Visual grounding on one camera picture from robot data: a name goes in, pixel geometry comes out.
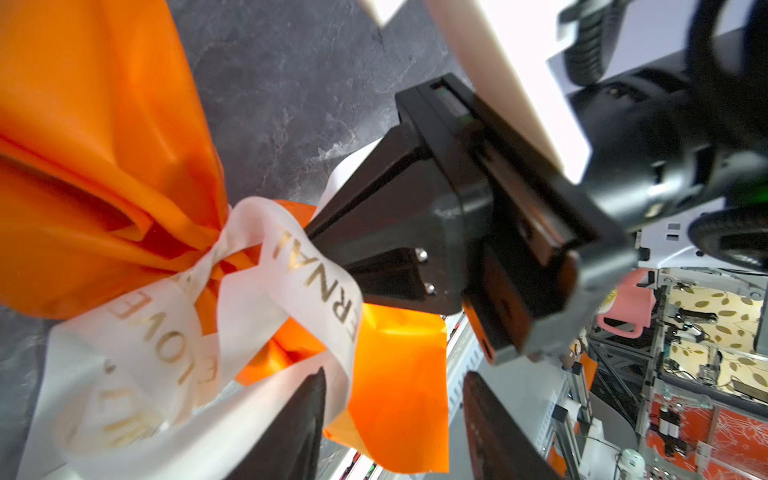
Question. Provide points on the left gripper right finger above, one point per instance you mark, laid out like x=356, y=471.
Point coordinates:
x=498, y=448

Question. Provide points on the white ribbon strip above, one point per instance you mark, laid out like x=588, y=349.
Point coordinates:
x=180, y=379

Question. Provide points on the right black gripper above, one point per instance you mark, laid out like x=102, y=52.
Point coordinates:
x=542, y=255

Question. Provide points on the orange wrapping paper sheet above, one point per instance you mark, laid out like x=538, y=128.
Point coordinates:
x=110, y=182

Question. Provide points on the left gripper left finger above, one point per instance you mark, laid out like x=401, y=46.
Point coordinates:
x=289, y=449

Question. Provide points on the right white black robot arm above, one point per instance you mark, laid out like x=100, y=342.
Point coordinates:
x=454, y=210

